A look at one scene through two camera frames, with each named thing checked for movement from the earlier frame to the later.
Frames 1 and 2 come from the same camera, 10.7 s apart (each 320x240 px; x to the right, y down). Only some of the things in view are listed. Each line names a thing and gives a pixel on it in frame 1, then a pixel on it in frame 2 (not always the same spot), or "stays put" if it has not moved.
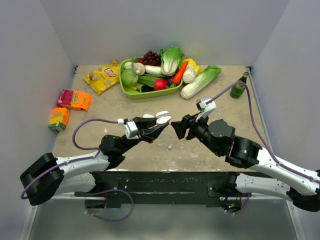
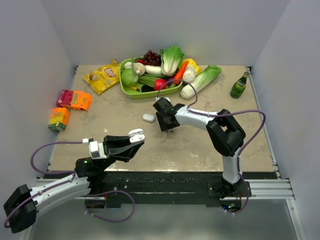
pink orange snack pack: x=74 y=99 stays put
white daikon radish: x=153 y=70 stays put
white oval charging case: x=148 y=116 stays put
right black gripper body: x=199 y=130 -> x=164 y=124
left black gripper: x=146 y=130 -> x=120 y=148
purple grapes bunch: x=152 y=58 stays put
